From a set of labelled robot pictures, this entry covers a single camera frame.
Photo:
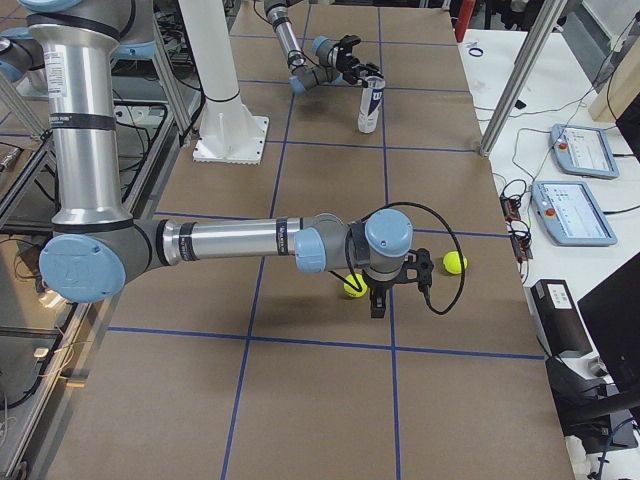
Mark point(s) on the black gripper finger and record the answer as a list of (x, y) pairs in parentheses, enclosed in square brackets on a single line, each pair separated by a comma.
[(361, 81), (368, 69), (377, 305)]

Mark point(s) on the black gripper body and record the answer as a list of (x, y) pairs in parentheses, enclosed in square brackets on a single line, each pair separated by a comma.
[(348, 64), (379, 288)]

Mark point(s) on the Wilson tennis ball can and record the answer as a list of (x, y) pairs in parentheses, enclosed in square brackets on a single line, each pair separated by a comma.
[(371, 98)]

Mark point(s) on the yellow tennis ball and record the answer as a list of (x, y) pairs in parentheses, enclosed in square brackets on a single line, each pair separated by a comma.
[(454, 263), (354, 286)]

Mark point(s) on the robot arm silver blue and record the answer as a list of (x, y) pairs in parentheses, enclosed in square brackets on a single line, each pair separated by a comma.
[(305, 73), (97, 246)]

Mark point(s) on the small black electronics board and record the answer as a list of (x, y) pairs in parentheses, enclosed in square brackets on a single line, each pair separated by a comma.
[(510, 208)]

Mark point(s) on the black box with label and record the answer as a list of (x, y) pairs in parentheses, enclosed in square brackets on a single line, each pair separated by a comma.
[(562, 326)]

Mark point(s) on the black monitor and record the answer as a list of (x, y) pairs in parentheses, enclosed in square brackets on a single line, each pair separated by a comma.
[(610, 312)]

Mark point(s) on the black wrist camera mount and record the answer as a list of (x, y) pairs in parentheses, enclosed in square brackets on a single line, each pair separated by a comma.
[(349, 41), (419, 269)]

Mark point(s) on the white pedestal column base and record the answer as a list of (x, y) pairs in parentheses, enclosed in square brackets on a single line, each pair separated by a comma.
[(228, 132)]

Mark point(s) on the teach pendant farther from post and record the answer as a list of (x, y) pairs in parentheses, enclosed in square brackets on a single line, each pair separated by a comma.
[(571, 215)]

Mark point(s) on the teach pendant near post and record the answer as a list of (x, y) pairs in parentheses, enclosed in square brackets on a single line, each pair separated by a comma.
[(583, 151)]

